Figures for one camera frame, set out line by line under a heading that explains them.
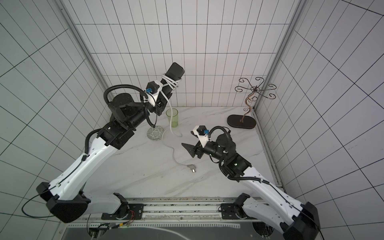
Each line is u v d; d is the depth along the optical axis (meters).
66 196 0.38
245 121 1.09
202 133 0.56
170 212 0.74
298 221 0.38
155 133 1.03
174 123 1.03
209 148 0.58
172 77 0.54
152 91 0.46
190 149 0.63
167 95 0.56
